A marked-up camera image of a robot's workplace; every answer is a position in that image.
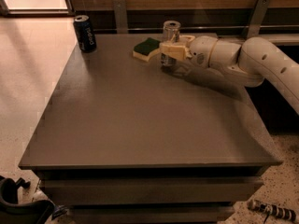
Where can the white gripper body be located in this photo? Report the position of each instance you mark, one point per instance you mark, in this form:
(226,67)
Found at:
(201,50)

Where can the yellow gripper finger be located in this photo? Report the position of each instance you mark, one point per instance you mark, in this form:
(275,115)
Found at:
(179,50)
(186,39)

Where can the silver redbull can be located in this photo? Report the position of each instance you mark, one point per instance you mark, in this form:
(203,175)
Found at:
(170,34)

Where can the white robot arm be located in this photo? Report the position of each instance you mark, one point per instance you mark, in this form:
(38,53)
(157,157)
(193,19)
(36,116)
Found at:
(248,64)

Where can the green yellow sponge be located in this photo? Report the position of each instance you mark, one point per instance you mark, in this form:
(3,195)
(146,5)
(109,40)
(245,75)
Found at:
(147,49)

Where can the dark blue pepsi can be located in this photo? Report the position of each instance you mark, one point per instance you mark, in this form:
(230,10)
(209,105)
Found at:
(84,33)

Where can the grey drawer cabinet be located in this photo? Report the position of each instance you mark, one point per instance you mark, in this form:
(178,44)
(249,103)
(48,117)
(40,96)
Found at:
(122,142)

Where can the striped black white tool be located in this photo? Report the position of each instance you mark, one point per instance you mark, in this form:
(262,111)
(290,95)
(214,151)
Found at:
(273,210)

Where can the black chair base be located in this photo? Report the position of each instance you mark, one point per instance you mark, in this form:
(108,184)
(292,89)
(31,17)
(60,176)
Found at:
(13,212)

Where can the left metal wall bracket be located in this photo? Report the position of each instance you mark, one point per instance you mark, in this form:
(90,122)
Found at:
(120,14)

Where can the metal wall bracket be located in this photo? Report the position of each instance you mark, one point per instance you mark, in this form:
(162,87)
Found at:
(256,19)
(120,14)

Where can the right metal wall bracket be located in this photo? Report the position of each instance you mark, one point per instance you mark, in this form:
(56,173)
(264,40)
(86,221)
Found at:
(256,19)

